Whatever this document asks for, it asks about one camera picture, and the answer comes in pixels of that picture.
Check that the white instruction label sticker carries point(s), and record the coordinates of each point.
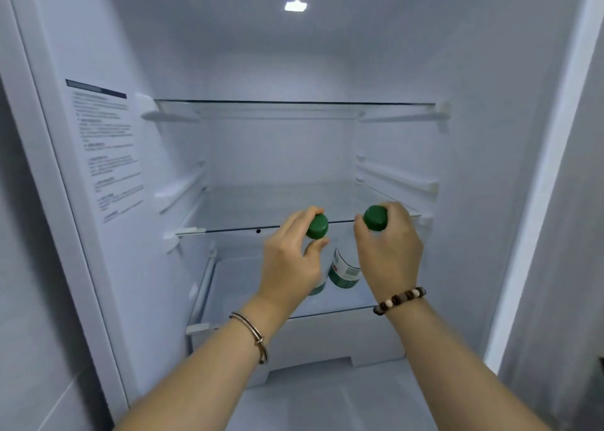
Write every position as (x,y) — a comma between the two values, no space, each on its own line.
(108,152)

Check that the silver bangle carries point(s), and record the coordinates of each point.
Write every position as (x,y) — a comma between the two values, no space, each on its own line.
(258,338)

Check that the person's left forearm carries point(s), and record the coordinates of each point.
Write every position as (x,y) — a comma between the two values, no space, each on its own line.
(203,379)

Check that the person's right hand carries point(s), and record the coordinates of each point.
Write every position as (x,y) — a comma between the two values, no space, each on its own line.
(394,256)

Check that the person's left hand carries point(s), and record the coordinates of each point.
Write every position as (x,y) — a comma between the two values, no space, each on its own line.
(288,270)

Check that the white crisper drawer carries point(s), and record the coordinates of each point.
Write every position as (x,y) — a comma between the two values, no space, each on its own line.
(330,341)

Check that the person's right forearm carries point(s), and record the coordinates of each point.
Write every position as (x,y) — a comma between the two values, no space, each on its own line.
(448,374)

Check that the white refrigerator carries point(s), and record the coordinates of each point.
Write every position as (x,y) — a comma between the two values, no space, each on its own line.
(472,162)

